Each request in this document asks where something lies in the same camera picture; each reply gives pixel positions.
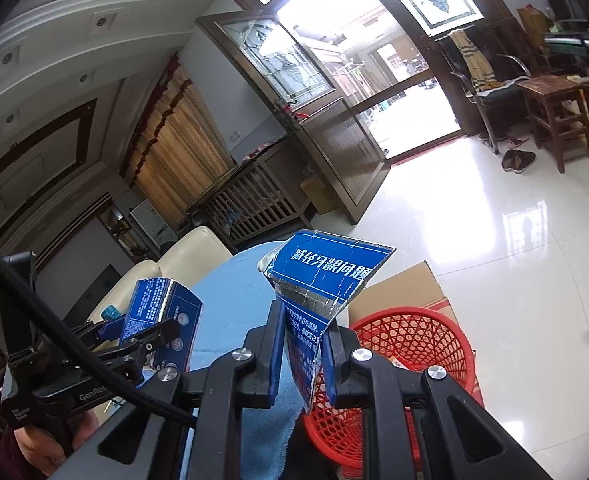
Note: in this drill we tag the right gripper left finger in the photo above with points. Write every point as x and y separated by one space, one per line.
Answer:
259 383

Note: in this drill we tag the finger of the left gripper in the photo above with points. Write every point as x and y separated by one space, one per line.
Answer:
136 347
93 334

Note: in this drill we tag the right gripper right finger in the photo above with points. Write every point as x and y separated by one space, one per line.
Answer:
346 385

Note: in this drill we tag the blue carton box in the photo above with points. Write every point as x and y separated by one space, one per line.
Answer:
155 301

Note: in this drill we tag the torn blue toothpaste box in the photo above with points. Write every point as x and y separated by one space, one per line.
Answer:
315 276

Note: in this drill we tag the person's left hand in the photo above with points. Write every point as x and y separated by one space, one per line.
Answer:
46 454

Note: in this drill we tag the black television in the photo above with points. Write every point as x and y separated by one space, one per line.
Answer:
90 299

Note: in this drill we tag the blue table cloth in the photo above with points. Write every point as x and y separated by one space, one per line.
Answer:
236 297

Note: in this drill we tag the red plastic mesh basket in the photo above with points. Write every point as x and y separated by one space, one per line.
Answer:
337 433

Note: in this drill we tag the cardboard box on floor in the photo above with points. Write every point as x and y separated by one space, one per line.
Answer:
409 289

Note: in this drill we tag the cream leather sofa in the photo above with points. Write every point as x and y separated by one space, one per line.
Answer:
188 261

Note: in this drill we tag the wooden baby crib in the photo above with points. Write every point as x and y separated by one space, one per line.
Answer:
259 198

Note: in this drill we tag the cardboard box by door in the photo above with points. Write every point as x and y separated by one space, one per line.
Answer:
321 197

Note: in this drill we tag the tan window curtain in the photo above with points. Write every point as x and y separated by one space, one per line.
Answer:
176 153

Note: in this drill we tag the brown open door leaf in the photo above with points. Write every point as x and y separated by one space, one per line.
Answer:
306 101

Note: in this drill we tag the pair of dark slippers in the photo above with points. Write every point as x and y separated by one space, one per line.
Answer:
517 161

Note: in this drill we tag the black metal armchair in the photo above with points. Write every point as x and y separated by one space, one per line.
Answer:
509 69

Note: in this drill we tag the striped scarf on chair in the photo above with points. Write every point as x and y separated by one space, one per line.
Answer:
481 71

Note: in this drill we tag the wooden square stool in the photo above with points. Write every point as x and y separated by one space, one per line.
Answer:
558 115

